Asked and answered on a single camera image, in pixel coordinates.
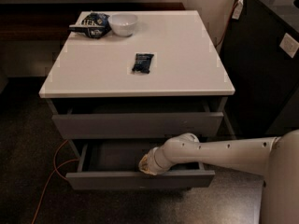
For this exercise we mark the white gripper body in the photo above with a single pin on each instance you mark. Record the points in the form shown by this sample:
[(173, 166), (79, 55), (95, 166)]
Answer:
[(151, 161)]

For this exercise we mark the grey drawer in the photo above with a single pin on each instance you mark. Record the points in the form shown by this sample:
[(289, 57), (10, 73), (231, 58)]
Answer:
[(154, 117), (113, 165)]

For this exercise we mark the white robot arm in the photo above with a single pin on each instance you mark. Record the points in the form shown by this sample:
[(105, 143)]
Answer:
[(276, 159)]

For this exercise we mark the grey top drawer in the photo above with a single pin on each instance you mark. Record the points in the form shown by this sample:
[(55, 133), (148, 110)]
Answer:
[(154, 117)]

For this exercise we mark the white top drawer cabinet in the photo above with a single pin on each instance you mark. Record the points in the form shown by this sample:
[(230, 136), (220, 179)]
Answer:
[(185, 64)]

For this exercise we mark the small dark snack packet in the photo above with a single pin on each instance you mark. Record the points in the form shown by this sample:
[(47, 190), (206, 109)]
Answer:
[(142, 63)]

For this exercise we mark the white bowl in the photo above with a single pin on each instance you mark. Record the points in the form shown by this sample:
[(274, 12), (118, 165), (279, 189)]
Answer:
[(123, 24)]

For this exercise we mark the blue chip bag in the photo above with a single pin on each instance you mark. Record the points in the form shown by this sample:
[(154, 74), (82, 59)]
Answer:
[(94, 25)]

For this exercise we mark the dark wooden bench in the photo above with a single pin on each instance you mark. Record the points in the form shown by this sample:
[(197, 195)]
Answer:
[(51, 21)]

